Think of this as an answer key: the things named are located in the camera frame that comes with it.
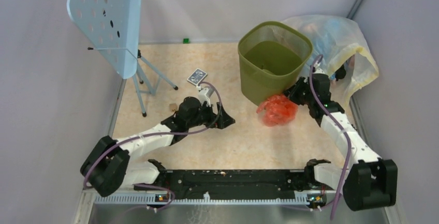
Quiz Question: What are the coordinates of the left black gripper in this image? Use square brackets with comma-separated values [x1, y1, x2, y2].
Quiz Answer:
[187, 100, 235, 129]

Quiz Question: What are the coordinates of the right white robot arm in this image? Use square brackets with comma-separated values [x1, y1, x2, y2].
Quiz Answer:
[283, 73, 398, 211]

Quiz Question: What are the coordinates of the large translucent plastic bag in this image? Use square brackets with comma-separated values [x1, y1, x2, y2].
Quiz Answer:
[283, 14, 379, 108]

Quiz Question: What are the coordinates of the red plastic trash bag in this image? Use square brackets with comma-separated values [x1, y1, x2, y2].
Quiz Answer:
[256, 95, 299, 127]

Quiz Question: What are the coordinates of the light blue perforated stand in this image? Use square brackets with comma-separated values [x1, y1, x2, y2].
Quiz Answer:
[67, 0, 178, 117]

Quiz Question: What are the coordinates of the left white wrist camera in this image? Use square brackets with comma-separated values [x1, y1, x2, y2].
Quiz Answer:
[196, 85, 214, 107]

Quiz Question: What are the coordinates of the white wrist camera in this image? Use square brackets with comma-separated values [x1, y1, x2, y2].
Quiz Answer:
[310, 63, 326, 74]
[196, 85, 214, 107]

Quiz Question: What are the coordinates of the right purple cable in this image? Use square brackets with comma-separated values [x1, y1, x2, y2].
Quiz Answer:
[309, 54, 352, 221]

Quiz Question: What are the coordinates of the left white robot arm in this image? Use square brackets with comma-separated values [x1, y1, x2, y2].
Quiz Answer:
[80, 97, 236, 197]

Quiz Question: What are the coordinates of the blue playing card deck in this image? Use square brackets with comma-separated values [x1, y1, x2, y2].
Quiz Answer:
[187, 68, 208, 86]

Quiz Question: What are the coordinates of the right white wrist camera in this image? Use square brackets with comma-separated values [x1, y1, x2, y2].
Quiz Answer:
[310, 63, 326, 74]

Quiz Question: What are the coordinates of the green mesh trash bin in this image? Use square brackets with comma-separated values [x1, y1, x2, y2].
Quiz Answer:
[238, 21, 313, 105]

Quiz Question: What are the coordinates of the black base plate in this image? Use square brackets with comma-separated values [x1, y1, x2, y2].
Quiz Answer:
[153, 169, 329, 198]

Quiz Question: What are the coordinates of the aluminium frame rail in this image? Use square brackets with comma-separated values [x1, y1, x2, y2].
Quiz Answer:
[77, 184, 335, 216]

